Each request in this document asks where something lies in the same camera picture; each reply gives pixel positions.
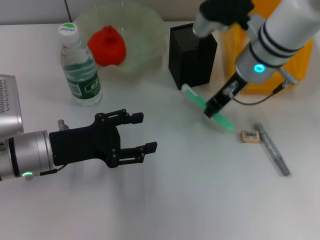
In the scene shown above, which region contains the beige eraser with barcode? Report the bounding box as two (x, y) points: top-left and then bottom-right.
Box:
(240, 129), (259, 143)

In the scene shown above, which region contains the translucent wavy fruit plate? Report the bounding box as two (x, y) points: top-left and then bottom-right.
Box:
(72, 1), (167, 81)

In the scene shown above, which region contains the black mesh pen holder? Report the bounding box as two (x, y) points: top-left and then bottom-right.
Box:
(168, 22), (218, 91)

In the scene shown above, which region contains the red orange fruit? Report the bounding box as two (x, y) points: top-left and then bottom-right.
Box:
(87, 24), (127, 67)

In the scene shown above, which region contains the green toothbrush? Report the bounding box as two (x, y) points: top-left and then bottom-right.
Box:
(181, 83), (235, 132)

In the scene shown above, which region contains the grey marker pen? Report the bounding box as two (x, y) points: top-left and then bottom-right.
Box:
(253, 122), (291, 177)

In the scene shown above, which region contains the left gripper cable with plug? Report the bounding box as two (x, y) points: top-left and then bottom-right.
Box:
(24, 163), (68, 181)

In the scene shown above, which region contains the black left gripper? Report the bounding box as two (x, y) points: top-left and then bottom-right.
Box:
(49, 108), (159, 169)

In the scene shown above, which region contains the clear green-label water bottle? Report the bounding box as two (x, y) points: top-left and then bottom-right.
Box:
(57, 21), (103, 106)

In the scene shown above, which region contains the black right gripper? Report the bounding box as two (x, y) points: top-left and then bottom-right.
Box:
(203, 73), (249, 119)

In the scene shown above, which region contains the yellow plastic storage bin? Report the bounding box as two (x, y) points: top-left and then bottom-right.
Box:
(223, 0), (314, 95)

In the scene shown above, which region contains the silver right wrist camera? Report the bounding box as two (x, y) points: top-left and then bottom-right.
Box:
(193, 0), (256, 38)

